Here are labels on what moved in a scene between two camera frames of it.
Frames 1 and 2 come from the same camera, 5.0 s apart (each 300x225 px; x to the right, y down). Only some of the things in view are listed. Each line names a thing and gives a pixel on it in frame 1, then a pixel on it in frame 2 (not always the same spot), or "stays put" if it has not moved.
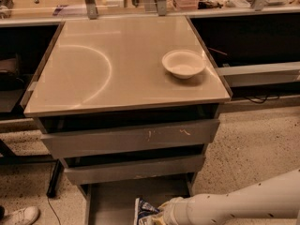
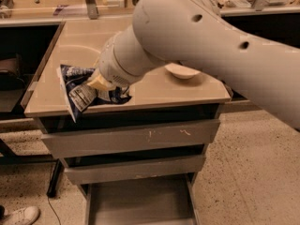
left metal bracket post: (90, 0) stays put
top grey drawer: (77, 143) stays put
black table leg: (55, 178) stays put
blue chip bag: (143, 209) → (80, 97)
